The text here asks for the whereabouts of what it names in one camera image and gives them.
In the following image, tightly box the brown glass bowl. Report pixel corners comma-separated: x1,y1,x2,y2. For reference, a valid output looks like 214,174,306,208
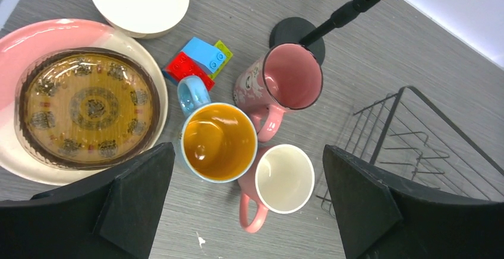
14,47,162,172

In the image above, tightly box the pink patterned mug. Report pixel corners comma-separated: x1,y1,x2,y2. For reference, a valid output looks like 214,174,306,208
233,43,323,143

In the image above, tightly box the beige ceramic bowl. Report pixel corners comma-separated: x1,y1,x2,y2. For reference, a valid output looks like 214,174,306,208
92,0,190,39

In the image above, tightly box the yellow black patterned plate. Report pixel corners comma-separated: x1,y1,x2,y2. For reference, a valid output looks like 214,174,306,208
23,53,155,165

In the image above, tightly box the lime green toy brick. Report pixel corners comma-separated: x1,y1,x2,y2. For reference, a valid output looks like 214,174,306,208
207,40,234,80

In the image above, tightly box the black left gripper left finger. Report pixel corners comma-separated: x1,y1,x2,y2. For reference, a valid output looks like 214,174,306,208
1,143,175,258

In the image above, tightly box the blue toy brick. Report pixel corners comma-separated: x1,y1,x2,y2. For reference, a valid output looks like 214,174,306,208
181,37,226,75

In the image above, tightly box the pink beige leaf plate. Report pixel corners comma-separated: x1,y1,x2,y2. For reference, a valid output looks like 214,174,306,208
1,18,168,185

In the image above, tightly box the black wire dish rack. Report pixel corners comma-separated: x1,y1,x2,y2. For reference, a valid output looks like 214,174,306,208
336,86,503,201

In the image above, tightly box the blue mug yellow inside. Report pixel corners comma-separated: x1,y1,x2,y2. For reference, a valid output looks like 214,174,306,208
174,76,258,183

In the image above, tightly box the plain pink mug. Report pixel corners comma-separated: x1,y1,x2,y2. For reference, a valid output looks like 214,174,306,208
238,144,315,233

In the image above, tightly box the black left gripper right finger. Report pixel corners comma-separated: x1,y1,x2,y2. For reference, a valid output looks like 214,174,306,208
323,145,503,258

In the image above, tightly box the red toy brick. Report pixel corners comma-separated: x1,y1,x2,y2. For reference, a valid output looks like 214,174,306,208
161,52,215,91

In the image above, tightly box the black microphone stand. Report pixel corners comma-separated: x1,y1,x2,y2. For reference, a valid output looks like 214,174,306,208
269,0,381,65

